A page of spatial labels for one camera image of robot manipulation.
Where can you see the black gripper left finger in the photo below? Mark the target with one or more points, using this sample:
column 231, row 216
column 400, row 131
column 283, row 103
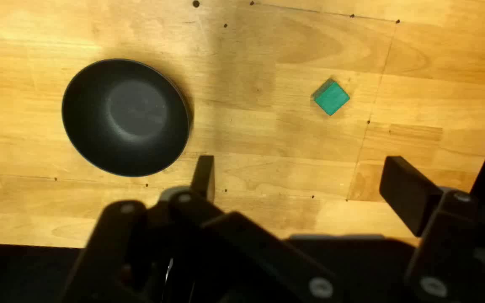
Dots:
column 142, row 253

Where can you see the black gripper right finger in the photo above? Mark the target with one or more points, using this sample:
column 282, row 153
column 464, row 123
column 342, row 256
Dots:
column 411, row 190

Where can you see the green block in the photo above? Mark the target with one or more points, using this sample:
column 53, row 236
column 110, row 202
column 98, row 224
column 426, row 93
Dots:
column 330, row 96

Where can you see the black bowl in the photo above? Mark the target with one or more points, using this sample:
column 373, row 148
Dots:
column 127, row 118

